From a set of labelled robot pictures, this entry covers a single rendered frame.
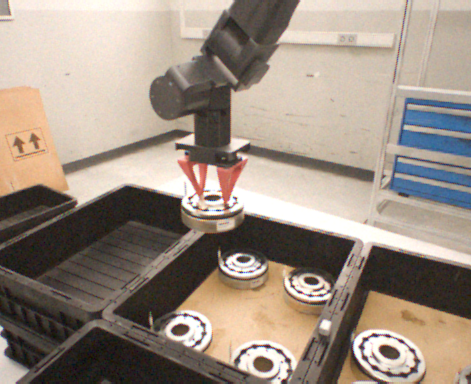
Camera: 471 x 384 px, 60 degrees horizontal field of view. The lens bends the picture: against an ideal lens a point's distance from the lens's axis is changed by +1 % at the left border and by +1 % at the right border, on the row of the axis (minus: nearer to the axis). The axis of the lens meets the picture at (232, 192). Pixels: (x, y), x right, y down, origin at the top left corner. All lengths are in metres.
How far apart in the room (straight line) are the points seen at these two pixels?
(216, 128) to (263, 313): 0.35
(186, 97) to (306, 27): 3.14
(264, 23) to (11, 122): 2.95
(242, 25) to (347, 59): 2.98
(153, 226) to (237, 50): 0.61
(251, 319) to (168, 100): 0.42
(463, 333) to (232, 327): 0.39
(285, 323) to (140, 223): 0.49
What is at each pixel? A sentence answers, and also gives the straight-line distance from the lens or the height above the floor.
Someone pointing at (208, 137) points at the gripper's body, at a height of 1.16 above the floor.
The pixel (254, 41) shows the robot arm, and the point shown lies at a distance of 0.53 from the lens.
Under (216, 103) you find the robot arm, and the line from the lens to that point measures 0.59.
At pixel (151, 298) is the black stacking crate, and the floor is 0.89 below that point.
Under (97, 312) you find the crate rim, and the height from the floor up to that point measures 0.93.
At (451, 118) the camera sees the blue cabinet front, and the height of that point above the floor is 0.80.
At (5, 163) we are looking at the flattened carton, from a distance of 3.33.
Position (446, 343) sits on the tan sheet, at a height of 0.83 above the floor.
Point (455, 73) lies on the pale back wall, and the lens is 3.31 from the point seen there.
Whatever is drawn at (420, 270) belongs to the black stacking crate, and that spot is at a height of 0.90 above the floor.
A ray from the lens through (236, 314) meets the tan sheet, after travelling 0.76.
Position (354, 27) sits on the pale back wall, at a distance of 3.47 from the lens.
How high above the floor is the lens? 1.33
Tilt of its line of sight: 24 degrees down
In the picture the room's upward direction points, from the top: straight up
